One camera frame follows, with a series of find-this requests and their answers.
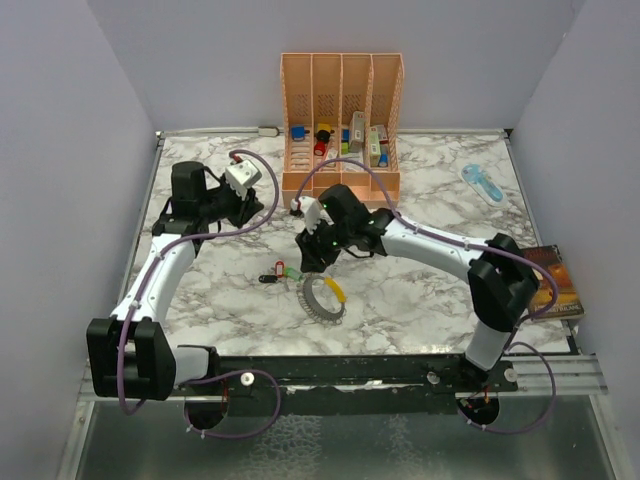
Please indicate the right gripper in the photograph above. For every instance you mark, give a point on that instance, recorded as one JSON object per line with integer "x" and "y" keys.
{"x": 315, "y": 258}

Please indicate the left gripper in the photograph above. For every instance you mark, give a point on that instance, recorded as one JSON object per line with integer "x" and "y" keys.
{"x": 246, "y": 209}

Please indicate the green key tag with key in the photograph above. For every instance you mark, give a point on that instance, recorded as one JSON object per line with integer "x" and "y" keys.
{"x": 293, "y": 274}

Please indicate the metal keyring with yellow grip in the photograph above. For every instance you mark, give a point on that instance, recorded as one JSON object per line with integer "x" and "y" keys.
{"x": 322, "y": 299}

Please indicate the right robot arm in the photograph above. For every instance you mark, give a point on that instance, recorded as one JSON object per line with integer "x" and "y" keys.
{"x": 501, "y": 281}

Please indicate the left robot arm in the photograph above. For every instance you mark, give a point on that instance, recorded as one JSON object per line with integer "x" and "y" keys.
{"x": 129, "y": 354}

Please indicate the red key tag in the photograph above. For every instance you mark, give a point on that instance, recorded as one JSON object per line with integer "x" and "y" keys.
{"x": 279, "y": 269}

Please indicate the black key tag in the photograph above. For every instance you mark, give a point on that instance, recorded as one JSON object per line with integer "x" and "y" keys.
{"x": 268, "y": 279}

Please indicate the blue block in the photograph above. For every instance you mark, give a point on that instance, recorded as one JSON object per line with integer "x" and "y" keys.
{"x": 298, "y": 133}

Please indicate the white red box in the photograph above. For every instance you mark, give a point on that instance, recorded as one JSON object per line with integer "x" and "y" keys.
{"x": 378, "y": 142}

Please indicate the peach desk organizer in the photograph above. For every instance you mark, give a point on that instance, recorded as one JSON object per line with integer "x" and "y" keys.
{"x": 329, "y": 88}

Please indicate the tall grey box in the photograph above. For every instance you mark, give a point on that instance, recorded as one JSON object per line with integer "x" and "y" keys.
{"x": 357, "y": 132}

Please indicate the blue toothbrush package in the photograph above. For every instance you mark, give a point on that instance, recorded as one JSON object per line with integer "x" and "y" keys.
{"x": 481, "y": 182}

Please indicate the paperback book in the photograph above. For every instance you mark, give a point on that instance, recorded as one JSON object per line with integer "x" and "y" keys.
{"x": 568, "y": 305}

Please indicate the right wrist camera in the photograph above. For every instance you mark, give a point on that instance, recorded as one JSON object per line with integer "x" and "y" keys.
{"x": 310, "y": 209}

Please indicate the white adapter at wall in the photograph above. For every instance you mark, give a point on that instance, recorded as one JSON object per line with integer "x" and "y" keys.
{"x": 268, "y": 131}

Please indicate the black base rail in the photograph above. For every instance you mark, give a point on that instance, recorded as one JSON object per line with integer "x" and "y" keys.
{"x": 328, "y": 402}

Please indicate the aluminium frame bar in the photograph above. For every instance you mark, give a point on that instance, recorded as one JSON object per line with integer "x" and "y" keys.
{"x": 517, "y": 374}

